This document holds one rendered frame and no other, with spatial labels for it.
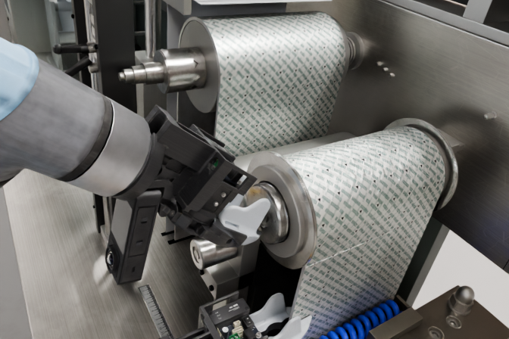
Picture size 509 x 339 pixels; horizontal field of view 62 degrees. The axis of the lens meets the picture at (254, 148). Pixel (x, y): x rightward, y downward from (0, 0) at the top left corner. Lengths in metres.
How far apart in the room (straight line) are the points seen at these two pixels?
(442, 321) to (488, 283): 1.78
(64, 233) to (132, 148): 0.69
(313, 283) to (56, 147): 0.37
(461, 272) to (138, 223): 2.24
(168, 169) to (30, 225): 0.69
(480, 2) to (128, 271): 0.57
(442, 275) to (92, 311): 1.92
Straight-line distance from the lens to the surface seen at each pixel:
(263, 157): 0.52
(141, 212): 0.40
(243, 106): 0.64
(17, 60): 0.31
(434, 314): 0.79
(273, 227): 0.50
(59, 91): 0.32
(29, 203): 1.11
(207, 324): 0.52
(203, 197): 0.40
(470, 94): 0.70
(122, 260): 0.44
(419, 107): 0.76
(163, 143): 0.37
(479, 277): 2.56
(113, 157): 0.34
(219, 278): 0.59
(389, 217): 0.59
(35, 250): 1.00
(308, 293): 0.58
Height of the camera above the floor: 1.59
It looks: 32 degrees down
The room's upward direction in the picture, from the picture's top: 8 degrees clockwise
